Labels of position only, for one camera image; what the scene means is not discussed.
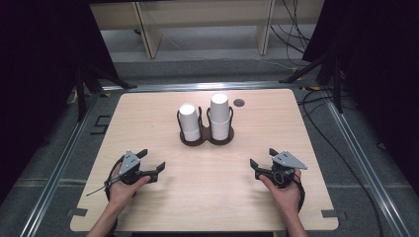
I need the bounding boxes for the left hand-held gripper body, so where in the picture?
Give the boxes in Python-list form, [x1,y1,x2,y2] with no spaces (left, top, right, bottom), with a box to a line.
[112,150,159,186]

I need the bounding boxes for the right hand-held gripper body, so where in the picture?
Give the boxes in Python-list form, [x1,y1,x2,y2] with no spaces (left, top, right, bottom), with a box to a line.
[262,149,308,190]

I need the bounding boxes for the black double cup holder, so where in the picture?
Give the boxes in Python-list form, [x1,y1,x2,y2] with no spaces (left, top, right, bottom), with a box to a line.
[176,105,236,147]

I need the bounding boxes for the person's left hand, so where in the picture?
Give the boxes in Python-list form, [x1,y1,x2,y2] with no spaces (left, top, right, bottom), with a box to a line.
[107,176,152,208]

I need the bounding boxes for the person's right hand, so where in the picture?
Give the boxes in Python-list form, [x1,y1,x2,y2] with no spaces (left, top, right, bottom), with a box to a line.
[258,168,303,215]

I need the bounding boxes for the white paper cup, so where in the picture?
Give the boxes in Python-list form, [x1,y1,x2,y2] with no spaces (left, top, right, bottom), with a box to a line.
[209,118,232,141]
[209,93,231,123]
[182,129,202,142]
[179,104,202,133]

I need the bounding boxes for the black metal stand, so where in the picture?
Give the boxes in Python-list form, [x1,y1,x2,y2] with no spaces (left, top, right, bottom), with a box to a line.
[279,48,345,115]
[74,63,138,123]

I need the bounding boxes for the black curtain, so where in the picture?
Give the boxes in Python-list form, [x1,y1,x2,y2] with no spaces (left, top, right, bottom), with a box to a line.
[301,0,419,198]
[0,0,121,206]

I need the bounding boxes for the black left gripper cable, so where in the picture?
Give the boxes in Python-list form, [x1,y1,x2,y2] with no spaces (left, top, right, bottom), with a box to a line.
[86,155,126,202]

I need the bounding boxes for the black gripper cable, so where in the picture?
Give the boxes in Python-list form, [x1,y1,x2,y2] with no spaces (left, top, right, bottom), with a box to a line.
[293,173,306,213]
[86,155,126,202]

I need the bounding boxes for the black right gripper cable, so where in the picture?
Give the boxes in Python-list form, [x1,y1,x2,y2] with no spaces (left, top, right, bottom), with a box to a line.
[293,173,306,213]

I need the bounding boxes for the long black floor cable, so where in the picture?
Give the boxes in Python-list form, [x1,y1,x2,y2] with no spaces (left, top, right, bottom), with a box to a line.
[296,87,385,237]

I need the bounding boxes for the aluminium floor rail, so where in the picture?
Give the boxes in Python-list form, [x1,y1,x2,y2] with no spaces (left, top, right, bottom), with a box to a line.
[19,92,102,237]
[324,94,413,237]
[101,81,298,94]

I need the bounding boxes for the thin white cable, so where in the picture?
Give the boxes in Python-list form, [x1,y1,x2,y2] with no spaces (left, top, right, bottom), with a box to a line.
[256,57,294,71]

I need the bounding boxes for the light wooden furniture frame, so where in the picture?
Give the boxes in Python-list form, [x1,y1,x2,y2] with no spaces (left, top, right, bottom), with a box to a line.
[89,0,326,60]

